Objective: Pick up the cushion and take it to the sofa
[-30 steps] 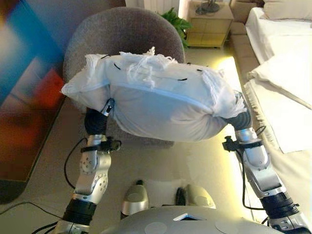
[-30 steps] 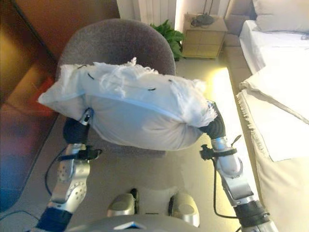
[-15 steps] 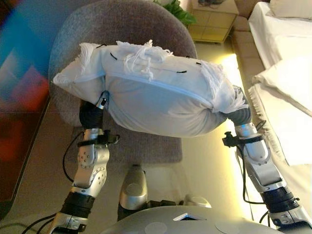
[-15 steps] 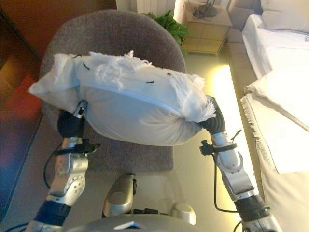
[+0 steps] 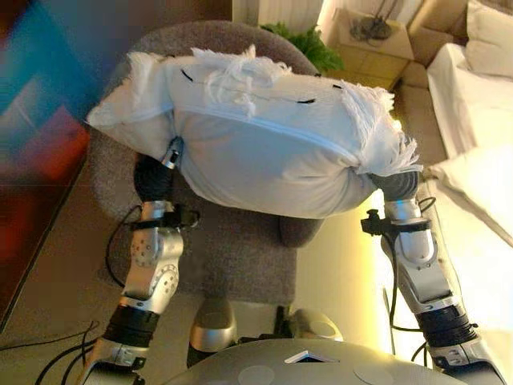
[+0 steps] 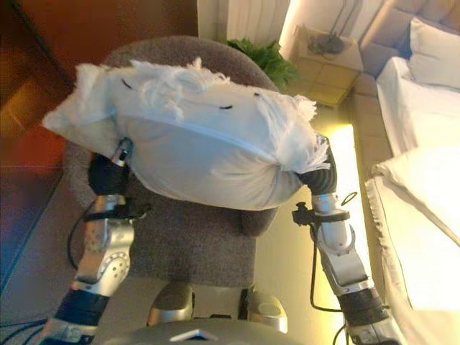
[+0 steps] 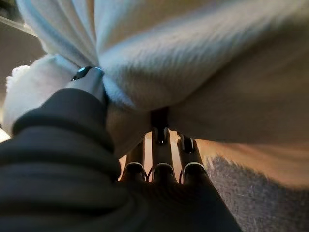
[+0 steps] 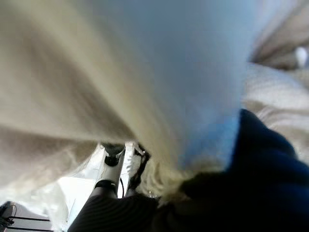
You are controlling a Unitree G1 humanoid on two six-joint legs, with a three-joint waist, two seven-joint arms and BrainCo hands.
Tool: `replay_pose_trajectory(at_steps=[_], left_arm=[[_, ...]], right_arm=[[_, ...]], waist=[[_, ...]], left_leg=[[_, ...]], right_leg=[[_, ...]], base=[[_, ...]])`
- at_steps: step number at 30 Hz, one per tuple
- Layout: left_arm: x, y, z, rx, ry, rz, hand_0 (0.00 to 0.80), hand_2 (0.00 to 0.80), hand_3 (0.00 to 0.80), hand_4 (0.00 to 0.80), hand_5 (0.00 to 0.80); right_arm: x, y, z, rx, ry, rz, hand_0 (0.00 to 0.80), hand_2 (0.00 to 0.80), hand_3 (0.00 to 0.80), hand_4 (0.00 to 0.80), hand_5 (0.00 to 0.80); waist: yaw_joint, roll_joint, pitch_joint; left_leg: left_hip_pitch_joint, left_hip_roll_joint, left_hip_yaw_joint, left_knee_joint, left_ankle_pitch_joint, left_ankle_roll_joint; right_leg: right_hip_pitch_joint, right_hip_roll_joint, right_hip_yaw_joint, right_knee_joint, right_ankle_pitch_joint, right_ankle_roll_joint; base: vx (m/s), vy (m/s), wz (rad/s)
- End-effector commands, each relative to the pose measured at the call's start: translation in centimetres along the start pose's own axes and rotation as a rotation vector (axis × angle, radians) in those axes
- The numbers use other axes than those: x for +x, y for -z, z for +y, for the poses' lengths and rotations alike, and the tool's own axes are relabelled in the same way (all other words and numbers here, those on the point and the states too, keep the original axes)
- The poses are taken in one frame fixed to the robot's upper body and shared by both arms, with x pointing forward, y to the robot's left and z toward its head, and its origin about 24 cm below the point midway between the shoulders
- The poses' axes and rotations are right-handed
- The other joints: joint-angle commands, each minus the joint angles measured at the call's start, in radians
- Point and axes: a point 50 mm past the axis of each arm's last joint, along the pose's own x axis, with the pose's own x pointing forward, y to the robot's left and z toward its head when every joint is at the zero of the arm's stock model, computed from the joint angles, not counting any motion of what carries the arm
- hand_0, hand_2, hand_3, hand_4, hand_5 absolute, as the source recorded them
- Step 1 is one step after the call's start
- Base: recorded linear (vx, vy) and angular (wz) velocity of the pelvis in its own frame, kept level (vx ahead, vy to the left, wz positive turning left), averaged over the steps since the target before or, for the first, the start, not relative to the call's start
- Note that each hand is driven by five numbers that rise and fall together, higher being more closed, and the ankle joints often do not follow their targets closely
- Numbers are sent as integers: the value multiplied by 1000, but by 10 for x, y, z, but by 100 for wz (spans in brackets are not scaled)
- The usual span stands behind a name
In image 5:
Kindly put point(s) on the robot left hand dark palm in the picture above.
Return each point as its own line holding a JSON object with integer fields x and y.
{"x": 154, "y": 180}

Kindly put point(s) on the robot right hand dark palm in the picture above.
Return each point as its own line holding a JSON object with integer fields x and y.
{"x": 397, "y": 185}

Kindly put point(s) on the white fringed cushion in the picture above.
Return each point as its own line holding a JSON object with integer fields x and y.
{"x": 260, "y": 152}

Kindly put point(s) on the robot right arm silver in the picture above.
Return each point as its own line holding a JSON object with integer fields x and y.
{"x": 421, "y": 248}

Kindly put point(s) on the robot left arm silver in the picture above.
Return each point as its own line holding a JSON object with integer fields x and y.
{"x": 152, "y": 256}

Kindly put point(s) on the white sofa pillow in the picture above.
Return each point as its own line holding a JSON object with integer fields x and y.
{"x": 493, "y": 40}

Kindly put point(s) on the white draped sheet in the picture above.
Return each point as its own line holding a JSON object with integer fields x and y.
{"x": 481, "y": 192}

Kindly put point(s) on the white bed linen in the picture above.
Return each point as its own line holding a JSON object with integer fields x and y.
{"x": 461, "y": 104}

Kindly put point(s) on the grey fabric armchair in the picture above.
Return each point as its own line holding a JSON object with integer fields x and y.
{"x": 240, "y": 256}

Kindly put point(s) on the beige cube side table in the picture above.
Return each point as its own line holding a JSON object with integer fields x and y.
{"x": 372, "y": 56}

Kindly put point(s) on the blue red colourful panel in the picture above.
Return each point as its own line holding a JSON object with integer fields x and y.
{"x": 44, "y": 80}

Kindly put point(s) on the grey decor piece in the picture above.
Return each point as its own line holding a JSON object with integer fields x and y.
{"x": 370, "y": 29}

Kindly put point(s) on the green leafy plant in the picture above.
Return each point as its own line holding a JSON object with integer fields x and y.
{"x": 316, "y": 48}

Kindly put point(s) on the robot left leg silver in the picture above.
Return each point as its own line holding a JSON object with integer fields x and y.
{"x": 212, "y": 329}

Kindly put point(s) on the robot torso grey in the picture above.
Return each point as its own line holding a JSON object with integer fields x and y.
{"x": 320, "y": 369}

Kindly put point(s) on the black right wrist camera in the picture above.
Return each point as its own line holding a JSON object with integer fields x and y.
{"x": 372, "y": 224}

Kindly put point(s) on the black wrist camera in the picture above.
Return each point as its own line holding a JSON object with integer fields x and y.
{"x": 372, "y": 224}
{"x": 184, "y": 218}

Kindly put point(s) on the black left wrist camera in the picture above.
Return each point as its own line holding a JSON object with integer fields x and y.
{"x": 184, "y": 218}

